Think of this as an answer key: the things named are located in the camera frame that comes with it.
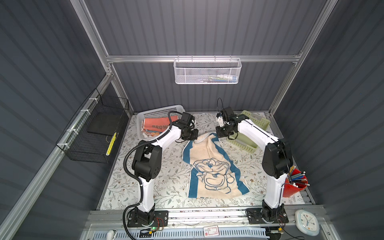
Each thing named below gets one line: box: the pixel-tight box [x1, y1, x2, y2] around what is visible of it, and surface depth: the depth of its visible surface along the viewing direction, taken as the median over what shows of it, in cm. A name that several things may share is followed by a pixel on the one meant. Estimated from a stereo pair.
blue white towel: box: [182, 132, 250, 199], surface depth 89 cm
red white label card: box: [203, 225, 220, 238], surface depth 71 cm
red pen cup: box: [283, 165, 310, 198], surface depth 74 cm
